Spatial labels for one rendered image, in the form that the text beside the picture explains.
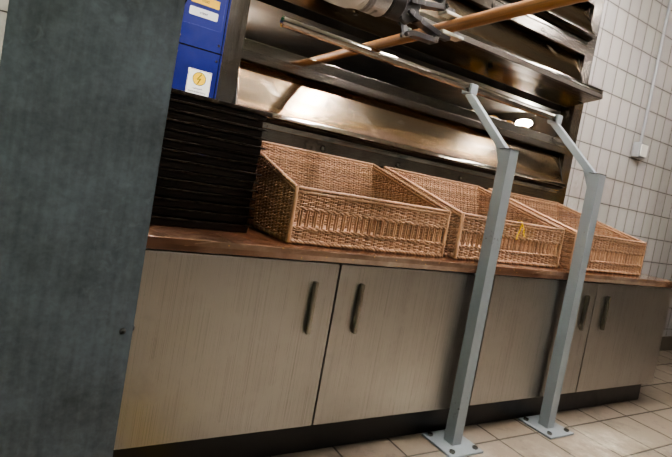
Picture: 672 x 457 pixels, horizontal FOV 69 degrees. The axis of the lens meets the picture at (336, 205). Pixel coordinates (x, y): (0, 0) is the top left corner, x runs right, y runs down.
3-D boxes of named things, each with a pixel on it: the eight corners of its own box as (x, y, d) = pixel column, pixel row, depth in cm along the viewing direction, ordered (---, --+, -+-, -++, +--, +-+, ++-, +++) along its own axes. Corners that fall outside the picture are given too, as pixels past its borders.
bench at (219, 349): (48, 385, 147) (76, 196, 144) (546, 356, 272) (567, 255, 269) (47, 510, 99) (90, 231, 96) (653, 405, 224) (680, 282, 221)
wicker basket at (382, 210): (226, 215, 166) (240, 135, 165) (362, 231, 195) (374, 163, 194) (285, 244, 125) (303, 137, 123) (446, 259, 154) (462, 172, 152)
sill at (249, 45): (236, 51, 168) (238, 39, 168) (556, 148, 261) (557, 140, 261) (242, 49, 163) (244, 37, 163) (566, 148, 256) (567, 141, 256)
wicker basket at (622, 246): (474, 244, 228) (485, 186, 226) (546, 253, 258) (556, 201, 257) (571, 271, 187) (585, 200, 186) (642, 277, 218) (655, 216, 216)
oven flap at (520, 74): (274, -40, 149) (249, -13, 166) (602, 99, 242) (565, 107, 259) (275, -47, 149) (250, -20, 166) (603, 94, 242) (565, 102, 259)
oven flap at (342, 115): (233, 114, 164) (236, 60, 169) (558, 189, 256) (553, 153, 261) (238, 109, 160) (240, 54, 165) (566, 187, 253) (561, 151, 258)
